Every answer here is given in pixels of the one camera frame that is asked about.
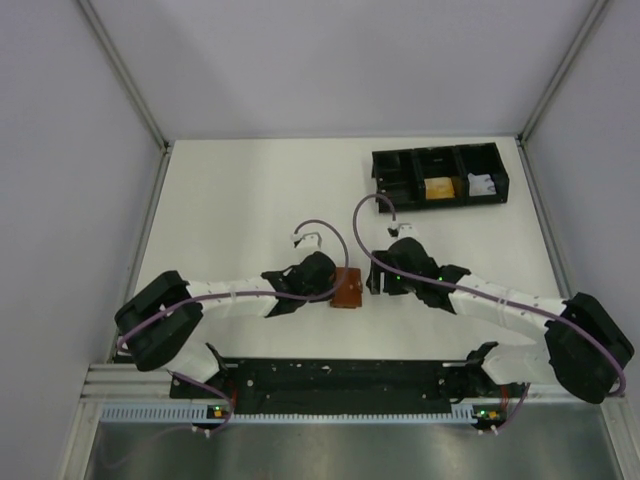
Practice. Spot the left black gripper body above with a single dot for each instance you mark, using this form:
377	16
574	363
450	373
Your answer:
326	279

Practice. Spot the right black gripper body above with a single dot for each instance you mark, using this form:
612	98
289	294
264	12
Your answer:
378	273

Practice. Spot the brown leather card holder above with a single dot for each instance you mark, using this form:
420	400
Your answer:
350	293

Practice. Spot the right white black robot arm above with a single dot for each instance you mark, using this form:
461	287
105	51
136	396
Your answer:
573	342

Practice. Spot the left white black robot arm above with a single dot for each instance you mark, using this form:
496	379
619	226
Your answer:
167	325

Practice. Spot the yellow card in tray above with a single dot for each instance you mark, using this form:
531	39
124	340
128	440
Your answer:
439	188

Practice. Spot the white card in tray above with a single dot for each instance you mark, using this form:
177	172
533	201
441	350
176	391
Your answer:
481	185

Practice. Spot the black three-compartment organizer tray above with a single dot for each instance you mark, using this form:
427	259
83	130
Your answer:
400	174

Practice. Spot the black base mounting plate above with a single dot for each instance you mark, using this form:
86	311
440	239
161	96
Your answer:
335	387

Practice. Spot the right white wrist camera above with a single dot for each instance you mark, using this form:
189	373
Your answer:
402	230

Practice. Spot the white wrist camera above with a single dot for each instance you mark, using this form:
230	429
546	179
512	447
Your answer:
306	241
402	230

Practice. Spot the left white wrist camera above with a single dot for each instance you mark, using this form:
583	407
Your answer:
306	241

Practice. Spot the grey slotted cable duct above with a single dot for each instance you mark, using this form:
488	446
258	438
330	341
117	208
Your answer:
202	414

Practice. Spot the aluminium front frame rail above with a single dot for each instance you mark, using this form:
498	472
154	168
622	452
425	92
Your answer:
124	383

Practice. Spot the left aluminium corner post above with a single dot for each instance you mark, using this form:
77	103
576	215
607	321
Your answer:
121	72

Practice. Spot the aluminium corner post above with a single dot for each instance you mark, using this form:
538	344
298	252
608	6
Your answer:
588	27
121	72

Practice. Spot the right aluminium corner post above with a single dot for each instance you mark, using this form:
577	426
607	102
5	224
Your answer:
588	27

